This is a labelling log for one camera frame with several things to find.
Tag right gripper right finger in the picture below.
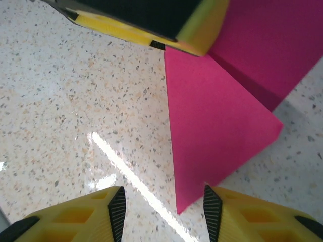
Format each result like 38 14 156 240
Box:
203 184 323 242

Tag pink paper sheet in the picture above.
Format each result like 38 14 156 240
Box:
164 0 323 215

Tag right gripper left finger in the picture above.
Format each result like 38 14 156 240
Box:
0 186 127 242

